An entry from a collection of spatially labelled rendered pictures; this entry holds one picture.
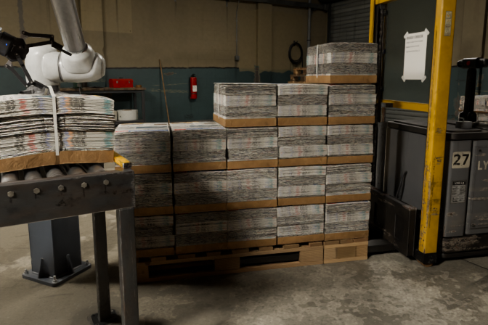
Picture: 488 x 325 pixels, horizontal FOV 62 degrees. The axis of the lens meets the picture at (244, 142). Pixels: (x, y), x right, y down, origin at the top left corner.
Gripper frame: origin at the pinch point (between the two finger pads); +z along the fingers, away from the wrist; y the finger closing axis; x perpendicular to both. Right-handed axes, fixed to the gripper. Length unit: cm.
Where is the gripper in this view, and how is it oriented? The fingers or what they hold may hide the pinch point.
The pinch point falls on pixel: (59, 70)
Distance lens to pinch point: 159.1
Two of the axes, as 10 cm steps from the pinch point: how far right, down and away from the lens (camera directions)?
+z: 7.6, 3.9, 5.1
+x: 5.0, 1.5, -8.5
